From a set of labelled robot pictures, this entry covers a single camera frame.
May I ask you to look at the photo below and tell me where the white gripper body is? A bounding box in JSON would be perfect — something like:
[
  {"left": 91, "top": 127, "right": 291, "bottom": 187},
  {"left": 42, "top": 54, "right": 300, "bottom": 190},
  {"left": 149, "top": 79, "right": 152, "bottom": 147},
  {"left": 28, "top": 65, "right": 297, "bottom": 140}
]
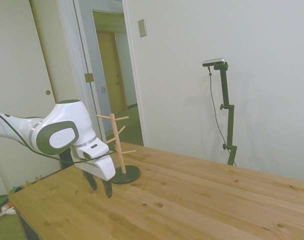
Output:
[{"left": 71, "top": 147, "right": 116, "bottom": 182}]

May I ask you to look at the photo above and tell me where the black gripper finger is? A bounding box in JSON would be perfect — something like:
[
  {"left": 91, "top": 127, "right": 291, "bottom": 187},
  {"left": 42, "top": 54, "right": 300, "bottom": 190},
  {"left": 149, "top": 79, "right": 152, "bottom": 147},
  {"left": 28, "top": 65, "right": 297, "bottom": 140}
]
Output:
[
  {"left": 82, "top": 169, "right": 99, "bottom": 192},
  {"left": 101, "top": 178, "right": 114, "bottom": 200}
]

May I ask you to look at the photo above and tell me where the wooden mug tree black base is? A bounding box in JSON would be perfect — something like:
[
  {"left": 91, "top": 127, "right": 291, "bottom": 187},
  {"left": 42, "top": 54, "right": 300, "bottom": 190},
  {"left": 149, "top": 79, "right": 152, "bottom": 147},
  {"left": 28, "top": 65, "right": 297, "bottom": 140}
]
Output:
[{"left": 95, "top": 113, "right": 142, "bottom": 186}]

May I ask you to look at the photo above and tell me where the low wooden floor rack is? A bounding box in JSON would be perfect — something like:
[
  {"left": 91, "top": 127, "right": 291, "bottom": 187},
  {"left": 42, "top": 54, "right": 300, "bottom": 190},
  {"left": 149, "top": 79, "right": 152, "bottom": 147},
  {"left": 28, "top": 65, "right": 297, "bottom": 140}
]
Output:
[{"left": 25, "top": 174, "right": 46, "bottom": 187}]

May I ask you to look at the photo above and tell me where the white floor object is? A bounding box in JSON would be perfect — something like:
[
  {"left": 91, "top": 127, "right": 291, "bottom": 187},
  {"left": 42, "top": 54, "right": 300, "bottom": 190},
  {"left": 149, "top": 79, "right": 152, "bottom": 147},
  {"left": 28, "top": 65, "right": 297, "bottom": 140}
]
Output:
[{"left": 1, "top": 204, "right": 17, "bottom": 216}]

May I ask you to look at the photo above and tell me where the wooden hallway door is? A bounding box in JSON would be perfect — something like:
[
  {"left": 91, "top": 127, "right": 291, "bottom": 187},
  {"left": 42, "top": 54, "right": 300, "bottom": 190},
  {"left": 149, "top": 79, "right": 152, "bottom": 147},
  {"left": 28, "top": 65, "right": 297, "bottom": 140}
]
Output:
[{"left": 96, "top": 31, "right": 129, "bottom": 114}]

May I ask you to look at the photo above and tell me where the white open door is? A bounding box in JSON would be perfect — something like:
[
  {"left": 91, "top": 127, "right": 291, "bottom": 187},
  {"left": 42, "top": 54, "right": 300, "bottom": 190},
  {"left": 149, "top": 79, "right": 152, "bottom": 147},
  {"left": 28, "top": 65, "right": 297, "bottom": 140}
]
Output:
[{"left": 29, "top": 0, "right": 92, "bottom": 173}]

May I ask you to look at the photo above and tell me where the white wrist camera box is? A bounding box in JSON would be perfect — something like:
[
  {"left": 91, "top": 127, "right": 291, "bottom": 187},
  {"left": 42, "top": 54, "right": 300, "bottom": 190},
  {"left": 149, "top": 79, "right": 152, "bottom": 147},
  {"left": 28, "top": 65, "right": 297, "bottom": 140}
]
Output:
[{"left": 76, "top": 141, "right": 110, "bottom": 161}]

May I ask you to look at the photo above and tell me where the white door frame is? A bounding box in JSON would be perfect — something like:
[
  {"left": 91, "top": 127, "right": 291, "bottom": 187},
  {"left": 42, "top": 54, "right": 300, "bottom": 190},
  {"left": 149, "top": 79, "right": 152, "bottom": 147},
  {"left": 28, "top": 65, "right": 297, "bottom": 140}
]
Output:
[{"left": 72, "top": 0, "right": 149, "bottom": 148}]

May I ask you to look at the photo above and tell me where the black articulated camera stand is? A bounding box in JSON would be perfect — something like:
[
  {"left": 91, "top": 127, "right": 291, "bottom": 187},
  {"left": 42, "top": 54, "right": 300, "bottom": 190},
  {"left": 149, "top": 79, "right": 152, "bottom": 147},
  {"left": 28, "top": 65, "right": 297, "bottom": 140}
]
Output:
[{"left": 213, "top": 62, "right": 238, "bottom": 166}]

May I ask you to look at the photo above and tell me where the grey wall switch plate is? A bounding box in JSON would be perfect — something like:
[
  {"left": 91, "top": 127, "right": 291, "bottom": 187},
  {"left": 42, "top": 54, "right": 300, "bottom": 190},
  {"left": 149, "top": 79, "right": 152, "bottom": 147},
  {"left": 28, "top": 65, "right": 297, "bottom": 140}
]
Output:
[{"left": 137, "top": 18, "right": 147, "bottom": 38}]

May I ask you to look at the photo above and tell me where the grey camera on stand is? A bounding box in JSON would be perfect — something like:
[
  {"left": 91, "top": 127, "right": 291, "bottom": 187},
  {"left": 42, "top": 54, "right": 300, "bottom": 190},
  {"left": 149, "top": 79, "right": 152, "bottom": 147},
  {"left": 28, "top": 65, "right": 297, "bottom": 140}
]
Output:
[{"left": 202, "top": 57, "right": 227, "bottom": 68}]

